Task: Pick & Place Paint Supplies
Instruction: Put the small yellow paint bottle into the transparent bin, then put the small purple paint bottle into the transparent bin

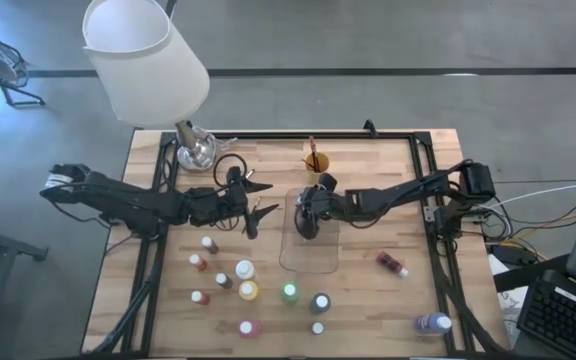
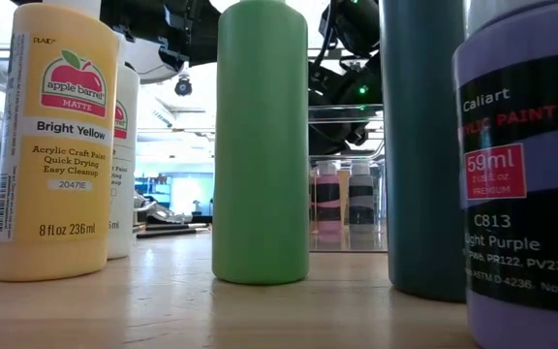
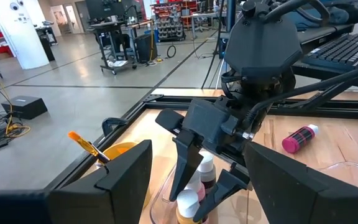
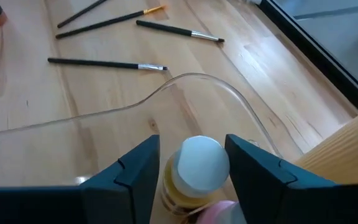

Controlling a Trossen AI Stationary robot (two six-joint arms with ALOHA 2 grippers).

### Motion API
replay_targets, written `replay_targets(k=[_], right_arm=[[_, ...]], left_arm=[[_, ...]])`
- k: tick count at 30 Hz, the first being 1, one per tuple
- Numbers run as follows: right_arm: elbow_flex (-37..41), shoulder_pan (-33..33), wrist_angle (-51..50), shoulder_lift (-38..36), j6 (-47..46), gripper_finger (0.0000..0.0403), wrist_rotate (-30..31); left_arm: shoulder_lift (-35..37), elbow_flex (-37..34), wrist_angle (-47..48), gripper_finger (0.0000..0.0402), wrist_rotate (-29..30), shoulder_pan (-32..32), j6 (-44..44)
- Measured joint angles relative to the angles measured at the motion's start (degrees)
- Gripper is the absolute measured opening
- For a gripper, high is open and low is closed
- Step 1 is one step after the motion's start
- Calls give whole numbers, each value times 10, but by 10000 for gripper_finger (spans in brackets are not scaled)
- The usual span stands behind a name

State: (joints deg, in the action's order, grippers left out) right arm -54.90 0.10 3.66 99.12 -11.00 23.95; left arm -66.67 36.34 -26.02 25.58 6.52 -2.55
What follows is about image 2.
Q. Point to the orange plastic cup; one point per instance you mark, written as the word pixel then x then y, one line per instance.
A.
pixel 344 194

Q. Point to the grey small paint bottle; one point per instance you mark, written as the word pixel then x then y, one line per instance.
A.
pixel 360 213

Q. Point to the light pink small paint bottle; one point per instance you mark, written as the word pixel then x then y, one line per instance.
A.
pixel 327 213

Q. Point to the clear plastic bin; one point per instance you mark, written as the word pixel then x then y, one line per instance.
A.
pixel 343 244

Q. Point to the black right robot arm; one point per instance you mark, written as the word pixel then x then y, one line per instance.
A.
pixel 356 24

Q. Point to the teal large paint bottle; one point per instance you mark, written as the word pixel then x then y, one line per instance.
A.
pixel 424 169

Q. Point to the green large paint bottle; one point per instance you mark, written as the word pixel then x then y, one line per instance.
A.
pixel 259 169

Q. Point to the white large paint bottle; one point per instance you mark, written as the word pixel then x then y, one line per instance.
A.
pixel 126 203

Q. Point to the yellow large paint bottle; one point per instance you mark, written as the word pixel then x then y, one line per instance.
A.
pixel 56 194

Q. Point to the light purple small paint bottle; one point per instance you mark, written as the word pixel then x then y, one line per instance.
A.
pixel 526 242

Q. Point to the black hanging spotlight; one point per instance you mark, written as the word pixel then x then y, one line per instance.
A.
pixel 183 87

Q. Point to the chrome lamp base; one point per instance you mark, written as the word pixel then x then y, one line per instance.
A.
pixel 142 202

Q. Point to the clear plastic wrap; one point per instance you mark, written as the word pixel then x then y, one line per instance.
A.
pixel 172 215

